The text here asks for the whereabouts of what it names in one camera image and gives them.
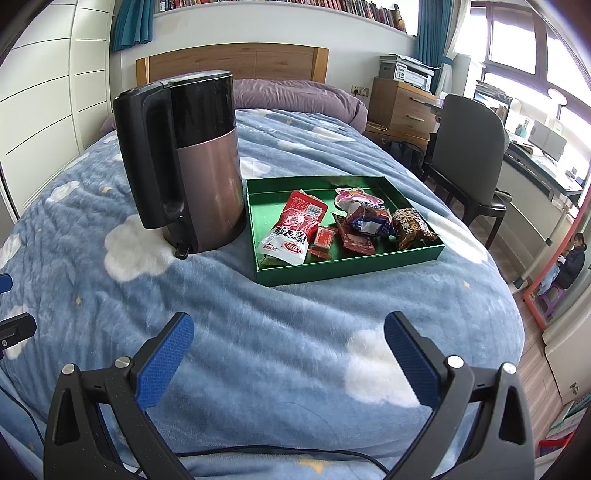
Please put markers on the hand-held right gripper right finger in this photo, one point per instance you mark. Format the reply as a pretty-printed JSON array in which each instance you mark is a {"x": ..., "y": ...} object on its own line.
[{"x": 411, "y": 360}]

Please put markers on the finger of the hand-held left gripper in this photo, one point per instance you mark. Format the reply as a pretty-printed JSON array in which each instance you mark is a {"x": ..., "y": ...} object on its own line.
[
  {"x": 3, "y": 282},
  {"x": 16, "y": 328}
]

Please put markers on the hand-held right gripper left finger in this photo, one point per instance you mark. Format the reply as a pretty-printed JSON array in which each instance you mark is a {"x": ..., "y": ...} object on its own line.
[{"x": 164, "y": 360}]

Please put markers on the green tray box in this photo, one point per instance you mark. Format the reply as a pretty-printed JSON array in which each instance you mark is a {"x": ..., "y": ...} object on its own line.
[{"x": 406, "y": 263}]

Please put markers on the red square snack packet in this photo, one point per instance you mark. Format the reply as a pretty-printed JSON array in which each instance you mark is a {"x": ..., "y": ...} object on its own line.
[{"x": 358, "y": 243}]

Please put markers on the brown snack packet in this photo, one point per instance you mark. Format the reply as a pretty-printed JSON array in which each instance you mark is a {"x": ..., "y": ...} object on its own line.
[{"x": 411, "y": 228}]

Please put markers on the dark cake packet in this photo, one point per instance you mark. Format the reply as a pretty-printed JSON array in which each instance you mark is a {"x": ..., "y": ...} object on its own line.
[{"x": 369, "y": 219}]

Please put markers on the small red candy packet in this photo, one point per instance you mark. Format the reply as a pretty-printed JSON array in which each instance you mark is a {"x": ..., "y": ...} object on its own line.
[{"x": 323, "y": 237}]

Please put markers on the pink character candy packet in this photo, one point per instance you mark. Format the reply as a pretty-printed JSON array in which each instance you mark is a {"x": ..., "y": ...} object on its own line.
[{"x": 358, "y": 198}]

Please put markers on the red white sausage packet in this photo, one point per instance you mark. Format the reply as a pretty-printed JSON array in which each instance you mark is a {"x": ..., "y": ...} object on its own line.
[{"x": 291, "y": 221}]

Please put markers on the blue cloud blanket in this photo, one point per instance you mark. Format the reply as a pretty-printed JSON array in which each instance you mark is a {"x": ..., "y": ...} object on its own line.
[{"x": 277, "y": 332}]

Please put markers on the red framed mirror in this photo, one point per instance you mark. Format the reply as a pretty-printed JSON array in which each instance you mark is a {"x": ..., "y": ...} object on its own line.
[{"x": 547, "y": 272}]

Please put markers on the brown black electric kettle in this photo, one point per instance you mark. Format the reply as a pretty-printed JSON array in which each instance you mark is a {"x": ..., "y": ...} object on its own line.
[{"x": 203, "y": 175}]

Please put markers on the white wardrobe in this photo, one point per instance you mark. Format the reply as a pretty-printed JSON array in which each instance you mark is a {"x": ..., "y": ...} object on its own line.
[{"x": 41, "y": 92}]

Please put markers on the grey chair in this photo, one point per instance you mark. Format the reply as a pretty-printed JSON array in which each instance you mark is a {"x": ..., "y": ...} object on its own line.
[{"x": 466, "y": 138}]

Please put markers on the desk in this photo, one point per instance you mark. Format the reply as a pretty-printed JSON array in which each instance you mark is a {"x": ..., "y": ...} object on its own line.
[{"x": 540, "y": 170}]

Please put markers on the wooden nightstand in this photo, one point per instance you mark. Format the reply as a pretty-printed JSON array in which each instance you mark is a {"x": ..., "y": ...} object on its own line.
[{"x": 397, "y": 108}]

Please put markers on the white printer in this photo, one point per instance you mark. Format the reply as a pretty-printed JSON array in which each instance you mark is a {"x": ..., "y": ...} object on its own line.
[{"x": 408, "y": 71}]

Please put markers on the teal curtain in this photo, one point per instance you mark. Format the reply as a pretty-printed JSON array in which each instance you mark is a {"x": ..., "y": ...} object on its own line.
[
  {"x": 434, "y": 32},
  {"x": 134, "y": 23}
]

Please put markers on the purple pillow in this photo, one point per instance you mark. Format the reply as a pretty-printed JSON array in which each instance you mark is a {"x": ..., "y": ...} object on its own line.
[{"x": 286, "y": 94}]

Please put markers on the white desk lamp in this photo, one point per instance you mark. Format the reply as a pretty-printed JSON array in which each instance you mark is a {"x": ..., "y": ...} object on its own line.
[{"x": 557, "y": 94}]

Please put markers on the wooden headboard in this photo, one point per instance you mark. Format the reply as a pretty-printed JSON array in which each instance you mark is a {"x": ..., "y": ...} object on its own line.
[{"x": 258, "y": 60}]

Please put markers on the wall socket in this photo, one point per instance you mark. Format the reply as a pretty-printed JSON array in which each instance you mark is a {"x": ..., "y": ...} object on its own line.
[{"x": 360, "y": 90}]

